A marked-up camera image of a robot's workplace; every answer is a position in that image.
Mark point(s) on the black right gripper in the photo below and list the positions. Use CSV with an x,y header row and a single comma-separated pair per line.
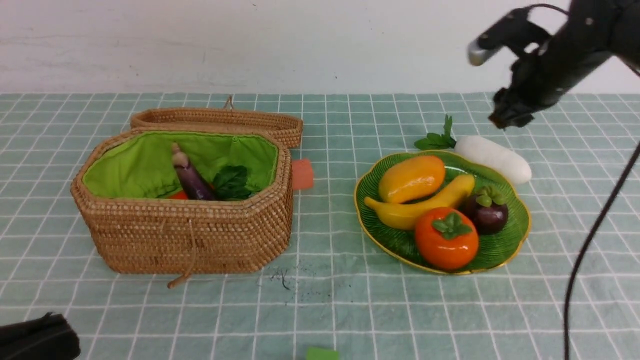
x,y
576,49

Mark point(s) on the white toy radish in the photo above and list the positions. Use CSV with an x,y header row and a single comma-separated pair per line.
x,y
479,150

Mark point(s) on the purple toy mangosteen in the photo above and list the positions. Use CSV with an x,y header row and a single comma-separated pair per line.
x,y
487,209

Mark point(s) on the orange toy mango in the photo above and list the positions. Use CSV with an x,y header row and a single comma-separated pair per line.
x,y
413,178

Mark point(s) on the orange toy persimmon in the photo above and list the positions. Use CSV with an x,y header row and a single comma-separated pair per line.
x,y
446,239

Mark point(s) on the yellow toy banana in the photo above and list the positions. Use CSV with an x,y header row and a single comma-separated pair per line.
x,y
403,216

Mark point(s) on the purple toy eggplant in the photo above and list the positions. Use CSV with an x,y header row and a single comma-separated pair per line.
x,y
192,182

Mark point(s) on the orange toy carrot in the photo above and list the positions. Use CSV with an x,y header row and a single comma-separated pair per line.
x,y
179,195

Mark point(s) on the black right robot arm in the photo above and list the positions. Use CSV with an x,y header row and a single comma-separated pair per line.
x,y
625,42

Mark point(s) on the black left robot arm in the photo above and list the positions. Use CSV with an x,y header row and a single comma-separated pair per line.
x,y
49,337

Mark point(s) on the green leaf-shaped plate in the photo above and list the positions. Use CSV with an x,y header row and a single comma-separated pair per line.
x,y
494,250

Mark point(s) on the woven basket lid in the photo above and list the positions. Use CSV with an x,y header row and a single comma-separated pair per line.
x,y
286,129

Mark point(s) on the orange sticky note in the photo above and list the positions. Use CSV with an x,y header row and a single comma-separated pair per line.
x,y
302,174

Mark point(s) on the green checkered tablecloth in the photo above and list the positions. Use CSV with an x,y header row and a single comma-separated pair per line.
x,y
333,288

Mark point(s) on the green sticky note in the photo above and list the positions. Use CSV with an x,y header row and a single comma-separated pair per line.
x,y
320,353

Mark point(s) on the woven wicker basket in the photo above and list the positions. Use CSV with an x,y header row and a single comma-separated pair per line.
x,y
124,194

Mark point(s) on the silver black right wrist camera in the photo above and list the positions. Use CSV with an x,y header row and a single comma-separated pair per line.
x,y
513,31

